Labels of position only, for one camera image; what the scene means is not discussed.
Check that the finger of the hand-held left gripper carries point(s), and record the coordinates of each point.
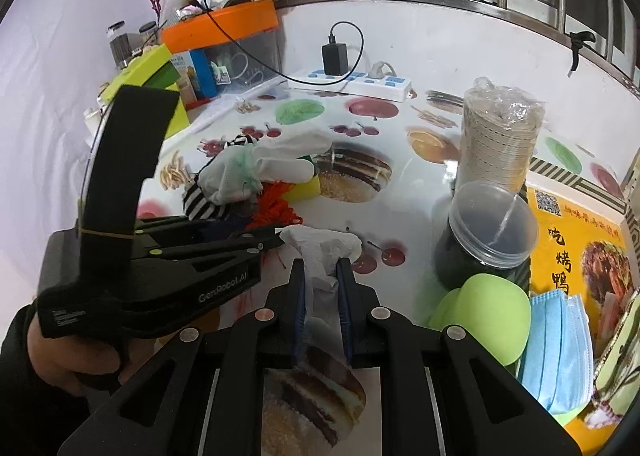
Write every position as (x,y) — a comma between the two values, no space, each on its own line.
(210,250)
(200,227)

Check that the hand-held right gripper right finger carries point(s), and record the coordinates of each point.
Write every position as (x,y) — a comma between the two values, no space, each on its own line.
(345,306)

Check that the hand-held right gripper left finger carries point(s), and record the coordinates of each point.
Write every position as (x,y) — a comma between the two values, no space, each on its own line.
(298,306)

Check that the black white striped sock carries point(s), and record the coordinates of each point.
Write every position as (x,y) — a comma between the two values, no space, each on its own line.
(197,203)

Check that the white cotton glove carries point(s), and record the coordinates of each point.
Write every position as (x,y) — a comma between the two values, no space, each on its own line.
(225,181)
(285,156)

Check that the white tissue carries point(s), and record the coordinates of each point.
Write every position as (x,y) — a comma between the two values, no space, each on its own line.
(325,246)

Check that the red yarn bundle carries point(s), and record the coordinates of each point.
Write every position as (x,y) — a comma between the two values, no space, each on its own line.
(272,208)

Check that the yellow green sponge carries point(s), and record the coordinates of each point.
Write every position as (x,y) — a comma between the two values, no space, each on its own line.
(306,184)

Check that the blue face mask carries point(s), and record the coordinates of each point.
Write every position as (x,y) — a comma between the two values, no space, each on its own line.
(555,351)

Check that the yellow cardboard box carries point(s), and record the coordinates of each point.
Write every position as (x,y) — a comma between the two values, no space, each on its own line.
(580,246)

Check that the green microfiber cloth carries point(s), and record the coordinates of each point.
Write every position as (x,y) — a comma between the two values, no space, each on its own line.
(565,419)

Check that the green towel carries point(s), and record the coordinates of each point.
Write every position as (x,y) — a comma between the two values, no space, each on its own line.
(617,361)

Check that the person's left hand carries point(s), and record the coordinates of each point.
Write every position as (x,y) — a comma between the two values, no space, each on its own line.
(75,356)

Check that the beige carton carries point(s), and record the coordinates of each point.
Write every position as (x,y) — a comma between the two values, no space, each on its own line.
(182,75)

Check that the clear round plastic container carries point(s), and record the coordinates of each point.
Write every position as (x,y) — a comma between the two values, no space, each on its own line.
(482,236)

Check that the lime green box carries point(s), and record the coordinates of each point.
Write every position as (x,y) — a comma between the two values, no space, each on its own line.
(150,81)

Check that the blue carton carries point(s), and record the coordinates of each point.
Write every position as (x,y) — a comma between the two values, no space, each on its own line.
(202,71)

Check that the storage box with orange lid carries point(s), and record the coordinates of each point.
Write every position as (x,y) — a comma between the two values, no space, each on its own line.
(225,36)

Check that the glass jar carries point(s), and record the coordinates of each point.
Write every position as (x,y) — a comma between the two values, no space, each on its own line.
(147,32)
(118,44)

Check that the white power strip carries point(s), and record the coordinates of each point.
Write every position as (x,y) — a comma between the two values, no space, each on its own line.
(360,82)

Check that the wrapped stack of paper cups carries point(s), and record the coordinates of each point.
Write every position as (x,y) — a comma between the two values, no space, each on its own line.
(500,141)

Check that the white plug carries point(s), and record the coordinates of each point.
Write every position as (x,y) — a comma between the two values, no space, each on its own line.
(382,69)

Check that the black clip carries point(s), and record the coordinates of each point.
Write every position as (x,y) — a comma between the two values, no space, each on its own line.
(577,44)

